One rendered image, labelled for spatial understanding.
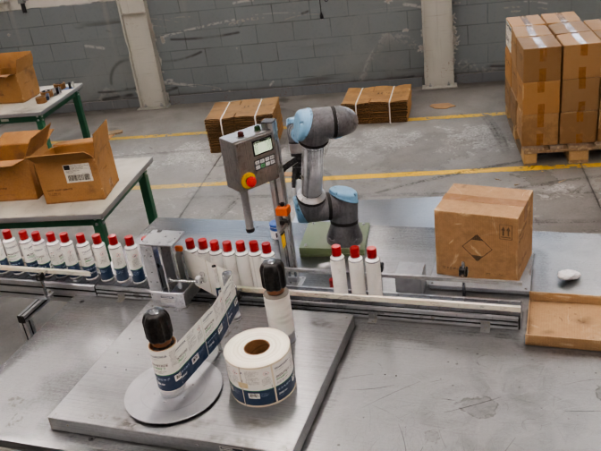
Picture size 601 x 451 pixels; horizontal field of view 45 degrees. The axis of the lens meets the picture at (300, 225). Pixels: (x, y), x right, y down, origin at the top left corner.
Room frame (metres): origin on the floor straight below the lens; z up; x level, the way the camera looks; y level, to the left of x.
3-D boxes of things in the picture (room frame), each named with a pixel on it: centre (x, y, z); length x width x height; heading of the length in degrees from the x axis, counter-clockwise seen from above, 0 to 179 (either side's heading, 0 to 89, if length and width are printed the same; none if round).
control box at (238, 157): (2.43, 0.14, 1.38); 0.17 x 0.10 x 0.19; 123
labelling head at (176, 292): (2.39, 0.50, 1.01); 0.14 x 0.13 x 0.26; 68
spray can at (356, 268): (2.22, -0.17, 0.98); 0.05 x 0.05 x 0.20
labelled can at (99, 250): (2.61, 0.81, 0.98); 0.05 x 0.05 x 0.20
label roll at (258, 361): (1.80, 0.18, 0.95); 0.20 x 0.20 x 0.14
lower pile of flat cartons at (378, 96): (6.80, -0.89, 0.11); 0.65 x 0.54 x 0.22; 74
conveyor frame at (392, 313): (2.32, 0.07, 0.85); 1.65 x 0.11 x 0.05; 68
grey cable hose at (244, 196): (2.47, 0.19, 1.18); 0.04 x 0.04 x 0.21
